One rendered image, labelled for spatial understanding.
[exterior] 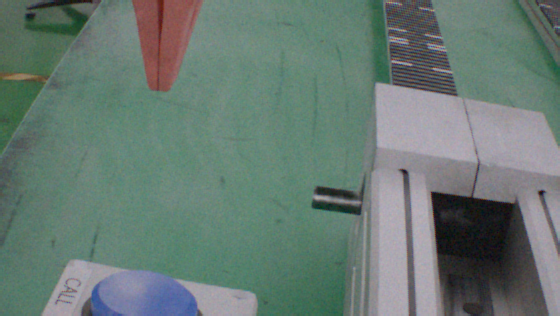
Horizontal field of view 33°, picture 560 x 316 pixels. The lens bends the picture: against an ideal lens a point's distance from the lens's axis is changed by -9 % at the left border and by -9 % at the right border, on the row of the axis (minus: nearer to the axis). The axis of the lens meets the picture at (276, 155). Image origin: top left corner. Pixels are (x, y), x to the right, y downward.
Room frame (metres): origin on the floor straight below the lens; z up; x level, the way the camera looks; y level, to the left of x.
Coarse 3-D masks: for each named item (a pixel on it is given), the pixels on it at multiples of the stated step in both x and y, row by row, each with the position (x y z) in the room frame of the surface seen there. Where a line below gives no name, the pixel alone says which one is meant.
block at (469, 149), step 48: (384, 96) 0.49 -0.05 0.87; (432, 96) 0.50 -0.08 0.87; (384, 144) 0.42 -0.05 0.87; (432, 144) 0.43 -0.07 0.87; (480, 144) 0.44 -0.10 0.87; (528, 144) 0.45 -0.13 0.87; (336, 192) 0.46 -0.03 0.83; (432, 192) 0.44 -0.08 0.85; (480, 192) 0.42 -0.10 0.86; (480, 240) 0.43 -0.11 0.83
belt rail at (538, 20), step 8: (520, 0) 1.22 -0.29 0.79; (528, 0) 1.17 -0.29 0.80; (528, 8) 1.16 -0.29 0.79; (536, 8) 1.11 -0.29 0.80; (528, 16) 1.15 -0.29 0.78; (536, 16) 1.13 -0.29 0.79; (544, 16) 1.06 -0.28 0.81; (536, 24) 1.10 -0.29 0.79; (544, 24) 1.05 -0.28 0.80; (544, 32) 1.05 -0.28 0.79; (552, 32) 1.01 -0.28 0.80; (544, 40) 1.04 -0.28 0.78; (552, 40) 1.02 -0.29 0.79; (552, 48) 0.99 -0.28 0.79; (552, 56) 0.98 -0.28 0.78
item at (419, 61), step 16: (400, 0) 0.97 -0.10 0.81; (416, 0) 0.98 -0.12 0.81; (400, 16) 0.90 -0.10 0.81; (416, 16) 0.91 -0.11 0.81; (432, 16) 0.93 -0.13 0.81; (400, 32) 0.84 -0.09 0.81; (416, 32) 0.85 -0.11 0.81; (432, 32) 0.86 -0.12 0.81; (400, 48) 0.79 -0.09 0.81; (416, 48) 0.80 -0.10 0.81; (432, 48) 0.81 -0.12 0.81; (400, 64) 0.75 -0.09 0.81; (416, 64) 0.75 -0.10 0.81; (432, 64) 0.76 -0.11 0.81; (448, 64) 0.77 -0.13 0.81; (400, 80) 0.71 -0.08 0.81; (416, 80) 0.71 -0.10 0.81; (432, 80) 0.72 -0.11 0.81; (448, 80) 0.73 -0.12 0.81
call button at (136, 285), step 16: (128, 272) 0.32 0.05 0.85; (144, 272) 0.32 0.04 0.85; (96, 288) 0.30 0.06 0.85; (112, 288) 0.30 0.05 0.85; (128, 288) 0.30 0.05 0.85; (144, 288) 0.31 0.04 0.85; (160, 288) 0.31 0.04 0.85; (176, 288) 0.31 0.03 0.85; (96, 304) 0.29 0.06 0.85; (112, 304) 0.29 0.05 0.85; (128, 304) 0.29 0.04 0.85; (144, 304) 0.30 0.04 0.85; (160, 304) 0.30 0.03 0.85; (176, 304) 0.30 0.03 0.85; (192, 304) 0.30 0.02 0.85
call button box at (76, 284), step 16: (64, 272) 0.33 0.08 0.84; (80, 272) 0.33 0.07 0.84; (96, 272) 0.33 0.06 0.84; (112, 272) 0.34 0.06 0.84; (64, 288) 0.32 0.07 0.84; (80, 288) 0.32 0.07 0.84; (192, 288) 0.33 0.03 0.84; (208, 288) 0.34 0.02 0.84; (224, 288) 0.34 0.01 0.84; (48, 304) 0.30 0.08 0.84; (64, 304) 0.30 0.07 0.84; (80, 304) 0.31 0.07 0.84; (208, 304) 0.32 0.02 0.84; (224, 304) 0.33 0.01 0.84; (240, 304) 0.33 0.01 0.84; (256, 304) 0.34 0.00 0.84
